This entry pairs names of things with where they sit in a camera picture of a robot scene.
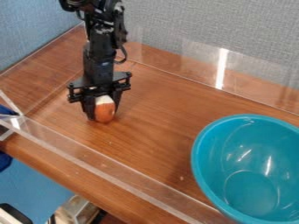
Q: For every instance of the clear acrylic barrier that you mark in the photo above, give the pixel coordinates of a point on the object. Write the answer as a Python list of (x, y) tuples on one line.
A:
[(103, 180), (251, 78)]

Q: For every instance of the clear plastic box below table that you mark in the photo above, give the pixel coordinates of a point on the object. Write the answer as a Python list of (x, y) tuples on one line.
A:
[(75, 211)]

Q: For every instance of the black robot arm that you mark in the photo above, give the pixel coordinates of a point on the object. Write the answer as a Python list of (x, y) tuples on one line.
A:
[(103, 51)]

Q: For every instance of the clear acrylic left bracket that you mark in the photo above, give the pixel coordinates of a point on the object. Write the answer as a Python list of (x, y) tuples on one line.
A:
[(10, 117)]

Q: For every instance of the clear acrylic back barrier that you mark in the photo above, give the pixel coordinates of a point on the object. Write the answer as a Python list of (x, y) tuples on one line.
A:
[(251, 78)]

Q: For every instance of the blue object at left edge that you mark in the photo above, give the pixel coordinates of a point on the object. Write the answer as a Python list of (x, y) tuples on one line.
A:
[(5, 160)]

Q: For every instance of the blue plastic bowl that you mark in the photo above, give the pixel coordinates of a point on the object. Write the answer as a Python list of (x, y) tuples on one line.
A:
[(244, 162)]

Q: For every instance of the brown and white toy mushroom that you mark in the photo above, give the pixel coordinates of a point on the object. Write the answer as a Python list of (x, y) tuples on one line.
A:
[(105, 109)]

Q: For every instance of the clear acrylic front barrier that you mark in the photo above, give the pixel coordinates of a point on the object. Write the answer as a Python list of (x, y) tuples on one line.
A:
[(103, 180)]

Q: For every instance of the black and white object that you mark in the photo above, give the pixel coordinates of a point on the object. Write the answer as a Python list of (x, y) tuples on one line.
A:
[(12, 216)]

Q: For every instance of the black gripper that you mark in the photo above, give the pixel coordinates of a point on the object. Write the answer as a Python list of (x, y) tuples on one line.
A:
[(83, 87)]

